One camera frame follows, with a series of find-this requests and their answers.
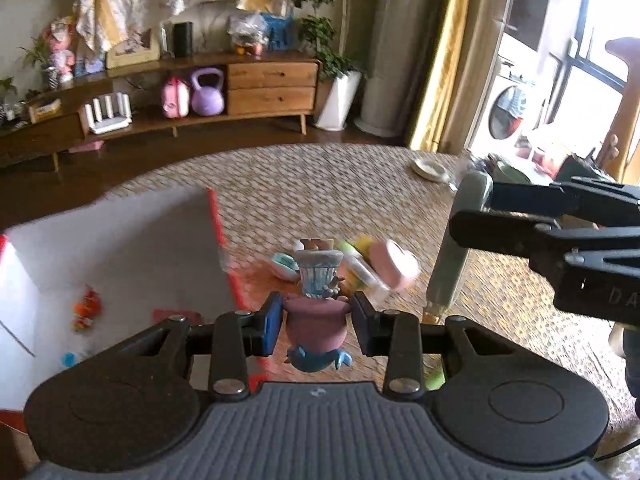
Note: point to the potted tree white planter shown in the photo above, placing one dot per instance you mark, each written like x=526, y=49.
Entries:
x=342, y=102

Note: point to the small cardboard box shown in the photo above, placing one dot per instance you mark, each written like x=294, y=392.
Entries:
x=45, y=110

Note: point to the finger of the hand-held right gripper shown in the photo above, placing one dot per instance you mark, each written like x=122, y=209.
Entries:
x=530, y=197
x=500, y=232

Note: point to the patterned floral tablecloth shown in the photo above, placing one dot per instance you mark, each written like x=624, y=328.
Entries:
x=350, y=185

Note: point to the teal utensil holder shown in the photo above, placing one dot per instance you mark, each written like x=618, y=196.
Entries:
x=580, y=167

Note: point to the blue printed bag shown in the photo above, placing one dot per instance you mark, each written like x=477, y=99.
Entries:
x=278, y=32

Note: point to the wooden sideboard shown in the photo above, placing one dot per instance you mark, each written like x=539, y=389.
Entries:
x=272, y=87

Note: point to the purple kettlebell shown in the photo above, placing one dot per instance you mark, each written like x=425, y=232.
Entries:
x=206, y=97

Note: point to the yellow carton box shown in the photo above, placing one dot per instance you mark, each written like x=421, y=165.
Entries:
x=365, y=246

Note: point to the white dish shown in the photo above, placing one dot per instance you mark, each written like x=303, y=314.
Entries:
x=429, y=168

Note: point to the teal oval gadget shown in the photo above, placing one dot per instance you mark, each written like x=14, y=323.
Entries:
x=283, y=266

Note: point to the black speaker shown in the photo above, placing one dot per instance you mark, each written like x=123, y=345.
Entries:
x=183, y=40

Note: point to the brown curved post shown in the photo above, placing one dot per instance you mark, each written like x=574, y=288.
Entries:
x=631, y=110

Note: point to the pink heart-shaped box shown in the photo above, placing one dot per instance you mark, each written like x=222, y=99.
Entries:
x=397, y=265

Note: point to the small potted plant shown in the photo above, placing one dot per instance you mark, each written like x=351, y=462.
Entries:
x=40, y=57

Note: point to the small blue item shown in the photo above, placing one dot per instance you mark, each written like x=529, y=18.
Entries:
x=68, y=358

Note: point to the pink flat item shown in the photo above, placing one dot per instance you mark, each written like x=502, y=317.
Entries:
x=86, y=146

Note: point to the orange small toy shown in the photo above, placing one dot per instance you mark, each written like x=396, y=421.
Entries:
x=86, y=307

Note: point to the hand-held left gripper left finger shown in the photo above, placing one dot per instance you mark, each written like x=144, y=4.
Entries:
x=273, y=322

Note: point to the pink doll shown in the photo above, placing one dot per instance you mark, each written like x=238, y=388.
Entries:
x=62, y=52

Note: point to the pale green oblong case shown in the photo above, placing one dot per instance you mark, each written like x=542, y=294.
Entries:
x=452, y=265

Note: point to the green label pill bottle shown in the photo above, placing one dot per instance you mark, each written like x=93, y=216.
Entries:
x=362, y=275

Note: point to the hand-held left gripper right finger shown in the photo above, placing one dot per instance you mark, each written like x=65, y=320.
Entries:
x=367, y=327

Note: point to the white washing machine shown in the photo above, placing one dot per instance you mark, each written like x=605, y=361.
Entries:
x=505, y=115

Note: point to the pink toy case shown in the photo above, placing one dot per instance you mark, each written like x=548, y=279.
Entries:
x=175, y=102

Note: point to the white router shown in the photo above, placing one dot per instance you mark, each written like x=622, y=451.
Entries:
x=107, y=122

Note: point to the clear drinking glass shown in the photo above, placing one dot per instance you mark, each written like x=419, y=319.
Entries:
x=462, y=170

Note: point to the wooden picture frame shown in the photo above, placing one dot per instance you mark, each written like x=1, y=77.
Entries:
x=132, y=50

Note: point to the green mug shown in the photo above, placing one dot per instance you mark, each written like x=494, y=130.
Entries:
x=512, y=174

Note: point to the clear plastic bag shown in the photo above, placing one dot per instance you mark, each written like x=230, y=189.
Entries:
x=246, y=35

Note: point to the white round decor panel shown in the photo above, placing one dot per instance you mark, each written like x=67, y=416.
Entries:
x=210, y=22

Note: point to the red cardboard box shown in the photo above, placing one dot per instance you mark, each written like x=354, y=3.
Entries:
x=125, y=260

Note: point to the yellow curtain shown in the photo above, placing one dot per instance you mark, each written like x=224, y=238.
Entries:
x=442, y=60

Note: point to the pink blue cartoon figurine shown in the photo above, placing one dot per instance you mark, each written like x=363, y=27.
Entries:
x=315, y=317

